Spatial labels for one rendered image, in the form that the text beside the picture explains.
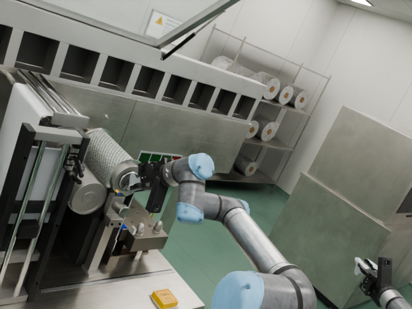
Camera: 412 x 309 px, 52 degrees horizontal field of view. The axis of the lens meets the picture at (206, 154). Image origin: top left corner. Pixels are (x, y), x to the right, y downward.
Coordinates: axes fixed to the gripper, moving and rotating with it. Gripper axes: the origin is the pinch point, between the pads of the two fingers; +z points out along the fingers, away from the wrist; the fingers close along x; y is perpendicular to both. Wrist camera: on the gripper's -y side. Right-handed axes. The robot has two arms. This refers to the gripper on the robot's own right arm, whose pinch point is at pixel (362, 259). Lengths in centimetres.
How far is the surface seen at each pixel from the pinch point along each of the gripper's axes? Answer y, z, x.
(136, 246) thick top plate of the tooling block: 12, 6, -88
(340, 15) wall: -120, 451, 176
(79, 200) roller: -8, -5, -111
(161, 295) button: 21, -9, -78
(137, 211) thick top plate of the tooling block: 9, 25, -89
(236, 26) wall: -67, 375, 18
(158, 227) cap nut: 7, 13, -81
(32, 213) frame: -13, -25, -121
